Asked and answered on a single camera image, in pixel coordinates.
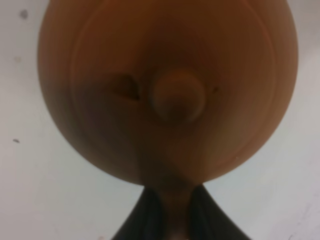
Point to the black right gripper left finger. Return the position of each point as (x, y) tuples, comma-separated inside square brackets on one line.
[(149, 219)]

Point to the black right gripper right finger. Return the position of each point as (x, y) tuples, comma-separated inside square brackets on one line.
[(207, 221)]

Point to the brown clay teapot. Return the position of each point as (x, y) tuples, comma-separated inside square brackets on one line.
[(167, 94)]

